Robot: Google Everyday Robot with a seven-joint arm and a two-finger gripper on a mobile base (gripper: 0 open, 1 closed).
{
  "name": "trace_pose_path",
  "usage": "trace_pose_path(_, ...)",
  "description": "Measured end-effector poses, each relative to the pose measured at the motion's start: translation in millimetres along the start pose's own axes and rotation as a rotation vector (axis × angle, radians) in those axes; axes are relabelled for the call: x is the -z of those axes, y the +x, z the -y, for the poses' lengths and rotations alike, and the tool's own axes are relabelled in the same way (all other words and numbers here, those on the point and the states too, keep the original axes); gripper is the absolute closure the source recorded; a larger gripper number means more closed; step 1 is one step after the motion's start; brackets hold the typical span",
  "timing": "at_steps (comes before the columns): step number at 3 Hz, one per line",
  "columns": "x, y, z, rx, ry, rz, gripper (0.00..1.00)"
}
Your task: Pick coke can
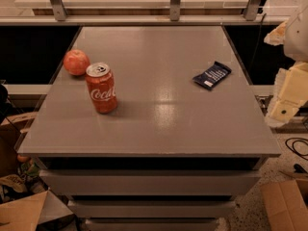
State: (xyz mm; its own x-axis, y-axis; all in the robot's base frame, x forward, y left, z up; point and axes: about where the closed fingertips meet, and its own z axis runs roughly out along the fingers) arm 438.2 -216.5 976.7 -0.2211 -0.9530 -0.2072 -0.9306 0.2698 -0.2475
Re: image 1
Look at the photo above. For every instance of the cardboard box left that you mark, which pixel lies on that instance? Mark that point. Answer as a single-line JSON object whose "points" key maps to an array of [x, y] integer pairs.
{"points": [[25, 214]]}

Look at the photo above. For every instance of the red coke can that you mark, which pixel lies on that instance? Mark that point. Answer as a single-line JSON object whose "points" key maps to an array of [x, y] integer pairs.
{"points": [[102, 88]]}

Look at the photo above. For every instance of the metal railing frame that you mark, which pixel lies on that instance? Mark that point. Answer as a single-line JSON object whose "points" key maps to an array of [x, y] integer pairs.
{"points": [[145, 12]]}

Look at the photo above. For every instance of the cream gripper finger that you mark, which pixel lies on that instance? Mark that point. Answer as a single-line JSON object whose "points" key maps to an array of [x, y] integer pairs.
{"points": [[277, 35], [290, 93]]}

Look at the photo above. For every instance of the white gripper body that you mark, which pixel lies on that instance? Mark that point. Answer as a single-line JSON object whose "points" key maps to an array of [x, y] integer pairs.
{"points": [[297, 38]]}

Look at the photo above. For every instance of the cardboard box right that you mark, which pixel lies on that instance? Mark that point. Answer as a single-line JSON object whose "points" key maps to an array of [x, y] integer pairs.
{"points": [[286, 205]]}

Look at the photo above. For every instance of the dark blue snack bar wrapper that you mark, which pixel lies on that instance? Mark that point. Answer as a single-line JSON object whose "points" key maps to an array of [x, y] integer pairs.
{"points": [[212, 76]]}

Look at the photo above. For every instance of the cardboard box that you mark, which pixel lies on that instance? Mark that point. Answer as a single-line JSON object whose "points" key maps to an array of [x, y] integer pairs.
{"points": [[25, 214], [286, 205]]}

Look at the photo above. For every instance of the red apple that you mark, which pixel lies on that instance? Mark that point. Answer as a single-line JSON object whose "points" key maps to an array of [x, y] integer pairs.
{"points": [[76, 62]]}

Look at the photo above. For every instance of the grey drawer cabinet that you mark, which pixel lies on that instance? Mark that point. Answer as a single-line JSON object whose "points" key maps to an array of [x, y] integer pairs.
{"points": [[172, 156]]}

